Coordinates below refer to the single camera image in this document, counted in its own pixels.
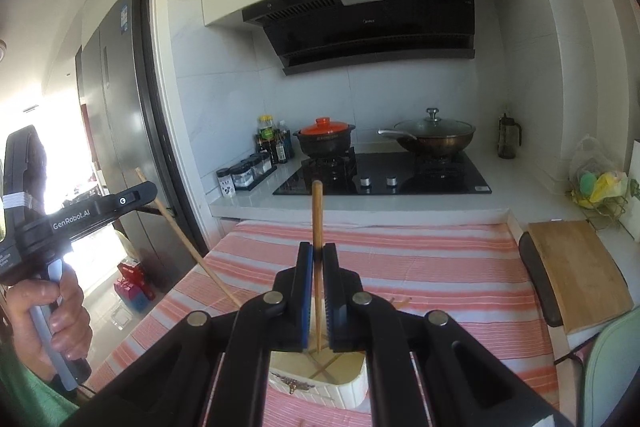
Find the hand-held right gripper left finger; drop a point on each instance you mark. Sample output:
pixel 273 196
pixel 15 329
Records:
pixel 307 297

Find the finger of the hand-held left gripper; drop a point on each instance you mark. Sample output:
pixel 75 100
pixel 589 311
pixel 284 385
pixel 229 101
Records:
pixel 145 196

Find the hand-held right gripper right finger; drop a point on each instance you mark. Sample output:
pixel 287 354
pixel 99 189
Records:
pixel 328 297

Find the brown wooden chopstick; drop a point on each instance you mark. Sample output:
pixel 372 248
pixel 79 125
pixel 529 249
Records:
pixel 317 217
pixel 200 257
pixel 327 359

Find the cream utensil holder box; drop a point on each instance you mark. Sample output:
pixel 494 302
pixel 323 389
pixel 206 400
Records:
pixel 300 362

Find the person's left forearm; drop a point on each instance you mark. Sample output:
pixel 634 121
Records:
pixel 25 399

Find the person's left hand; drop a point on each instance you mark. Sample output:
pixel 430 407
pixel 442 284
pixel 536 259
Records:
pixel 75 312

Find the red toy box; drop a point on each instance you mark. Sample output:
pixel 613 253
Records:
pixel 135 284

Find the grey refrigerator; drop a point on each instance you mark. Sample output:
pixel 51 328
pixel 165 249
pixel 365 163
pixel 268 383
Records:
pixel 120 107

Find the row of spice jars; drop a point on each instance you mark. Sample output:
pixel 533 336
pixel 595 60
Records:
pixel 242 174

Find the pink striped tablecloth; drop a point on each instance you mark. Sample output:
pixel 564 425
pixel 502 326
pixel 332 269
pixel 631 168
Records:
pixel 440 267

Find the group of sauce bottles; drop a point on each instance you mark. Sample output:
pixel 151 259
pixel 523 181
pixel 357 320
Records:
pixel 272 142

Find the black pot with orange lid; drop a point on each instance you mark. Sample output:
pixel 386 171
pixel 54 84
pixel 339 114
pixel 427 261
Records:
pixel 325 137

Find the black gas cooktop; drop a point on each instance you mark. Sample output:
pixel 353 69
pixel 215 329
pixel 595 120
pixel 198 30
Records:
pixel 440 179

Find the wok with glass lid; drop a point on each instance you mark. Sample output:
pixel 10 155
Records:
pixel 435 134

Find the black padded bar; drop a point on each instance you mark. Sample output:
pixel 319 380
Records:
pixel 537 277

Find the dark water jug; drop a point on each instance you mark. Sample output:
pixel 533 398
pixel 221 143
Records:
pixel 509 137

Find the wooden cutting board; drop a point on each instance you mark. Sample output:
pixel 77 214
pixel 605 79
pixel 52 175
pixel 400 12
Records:
pixel 580 272

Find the black range hood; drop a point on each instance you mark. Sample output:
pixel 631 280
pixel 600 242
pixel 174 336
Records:
pixel 370 27

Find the plastic bag with yellow contents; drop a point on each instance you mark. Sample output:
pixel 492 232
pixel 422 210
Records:
pixel 602 187

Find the green cutting board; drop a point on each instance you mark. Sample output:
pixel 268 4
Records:
pixel 615 382

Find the dark door frame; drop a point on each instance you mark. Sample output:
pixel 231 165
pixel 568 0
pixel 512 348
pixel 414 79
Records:
pixel 160 107

